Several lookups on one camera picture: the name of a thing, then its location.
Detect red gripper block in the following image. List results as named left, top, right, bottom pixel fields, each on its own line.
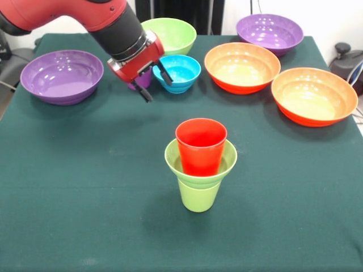
left=107, top=29, right=173, bottom=103

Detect red plastic cup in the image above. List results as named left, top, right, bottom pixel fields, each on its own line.
left=175, top=118, right=228, bottom=177

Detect large orange plastic bowl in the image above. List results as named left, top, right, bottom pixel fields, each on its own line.
left=271, top=67, right=358, bottom=128
left=204, top=42, right=281, bottom=95

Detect small green plastic bowl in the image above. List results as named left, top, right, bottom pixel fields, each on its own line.
left=164, top=138, right=238, bottom=190

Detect green plastic cup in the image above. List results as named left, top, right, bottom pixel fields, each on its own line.
left=177, top=177, right=222, bottom=213

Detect small blue plastic bowl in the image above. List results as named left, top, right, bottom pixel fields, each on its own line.
left=152, top=55, right=202, bottom=94

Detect large purple plastic bowl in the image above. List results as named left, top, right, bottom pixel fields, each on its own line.
left=236, top=13, right=305, bottom=57
left=19, top=49, right=104, bottom=106

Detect dark green table cloth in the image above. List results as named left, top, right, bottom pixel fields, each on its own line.
left=0, top=33, right=363, bottom=272

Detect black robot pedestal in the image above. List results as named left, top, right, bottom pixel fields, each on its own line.
left=135, top=0, right=226, bottom=36

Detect purple plastic cup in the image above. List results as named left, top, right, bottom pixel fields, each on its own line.
left=127, top=67, right=153, bottom=91

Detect black wall cables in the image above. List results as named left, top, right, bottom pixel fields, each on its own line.
left=249, top=0, right=263, bottom=16

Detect large green plastic bowl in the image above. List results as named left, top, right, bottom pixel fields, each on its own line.
left=141, top=17, right=197, bottom=57

